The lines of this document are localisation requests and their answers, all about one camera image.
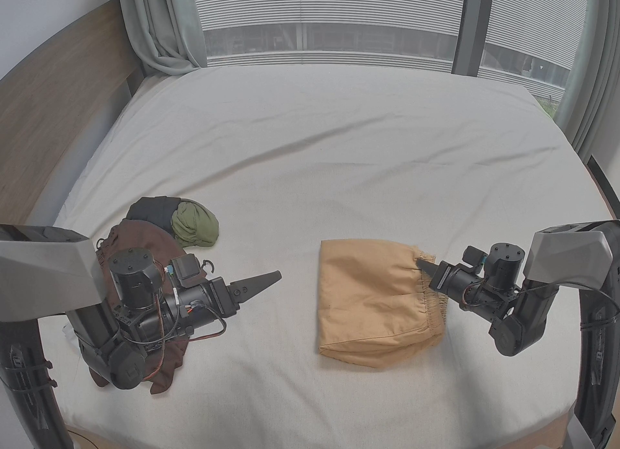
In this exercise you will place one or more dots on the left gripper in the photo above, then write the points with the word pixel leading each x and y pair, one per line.
pixel 203 302

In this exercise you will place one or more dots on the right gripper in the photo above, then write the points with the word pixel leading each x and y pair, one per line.
pixel 450 280

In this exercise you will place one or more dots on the tan shorts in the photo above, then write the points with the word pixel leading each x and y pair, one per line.
pixel 368 302

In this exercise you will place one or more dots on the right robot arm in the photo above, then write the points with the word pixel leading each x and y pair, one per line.
pixel 566 258

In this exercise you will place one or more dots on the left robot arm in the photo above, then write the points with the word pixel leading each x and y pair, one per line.
pixel 48 272

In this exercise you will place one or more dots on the bed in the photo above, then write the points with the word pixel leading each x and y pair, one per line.
pixel 339 156

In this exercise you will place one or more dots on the green garment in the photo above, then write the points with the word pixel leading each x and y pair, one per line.
pixel 196 224

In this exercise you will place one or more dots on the brown garment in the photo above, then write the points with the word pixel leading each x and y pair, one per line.
pixel 140 236

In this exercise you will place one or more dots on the black garment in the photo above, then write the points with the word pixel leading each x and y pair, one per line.
pixel 150 214

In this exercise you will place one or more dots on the grey-green curtain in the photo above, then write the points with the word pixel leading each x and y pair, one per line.
pixel 596 50
pixel 160 11

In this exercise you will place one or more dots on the window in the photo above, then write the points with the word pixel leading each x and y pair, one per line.
pixel 339 1

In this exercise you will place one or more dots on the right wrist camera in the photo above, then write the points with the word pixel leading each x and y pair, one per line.
pixel 473 257

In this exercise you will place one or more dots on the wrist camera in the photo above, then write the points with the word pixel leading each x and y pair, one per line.
pixel 185 270
pixel 473 257

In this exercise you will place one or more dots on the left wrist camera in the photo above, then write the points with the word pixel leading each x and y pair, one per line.
pixel 185 270

